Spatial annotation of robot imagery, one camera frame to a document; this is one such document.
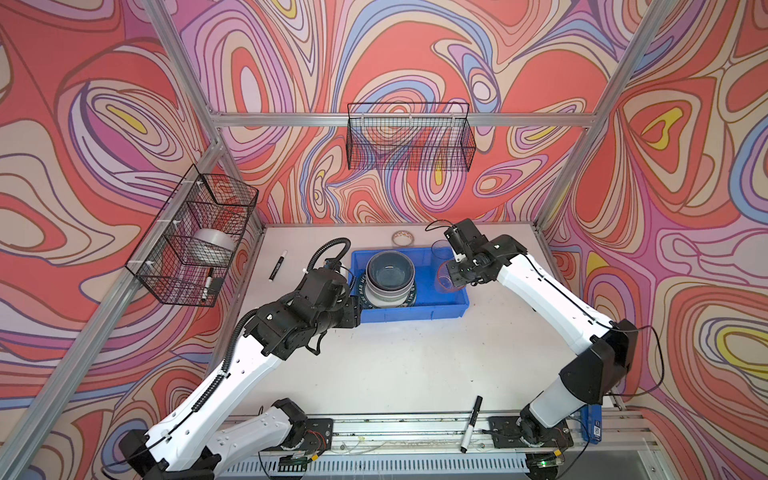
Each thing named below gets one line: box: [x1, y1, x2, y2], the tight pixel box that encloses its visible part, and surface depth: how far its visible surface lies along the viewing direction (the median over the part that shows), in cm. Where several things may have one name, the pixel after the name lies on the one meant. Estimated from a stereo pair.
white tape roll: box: [184, 228, 237, 267], surface depth 74 cm
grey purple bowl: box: [366, 282, 415, 301], surface depth 90 cm
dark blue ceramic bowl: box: [366, 250, 416, 291], surface depth 95 cm
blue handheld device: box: [581, 404, 603, 445], surface depth 74 cm
